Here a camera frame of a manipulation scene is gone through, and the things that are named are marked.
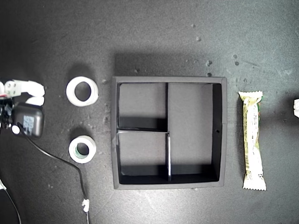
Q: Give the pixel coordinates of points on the snack bar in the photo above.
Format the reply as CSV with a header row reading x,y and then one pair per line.
x,y
252,140

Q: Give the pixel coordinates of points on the white tape roll green core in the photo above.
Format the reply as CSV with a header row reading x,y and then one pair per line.
x,y
93,149

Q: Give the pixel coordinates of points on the black tray with wells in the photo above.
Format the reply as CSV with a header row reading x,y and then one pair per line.
x,y
190,128

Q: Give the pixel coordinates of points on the black pad with white edge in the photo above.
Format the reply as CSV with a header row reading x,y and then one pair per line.
x,y
7,210

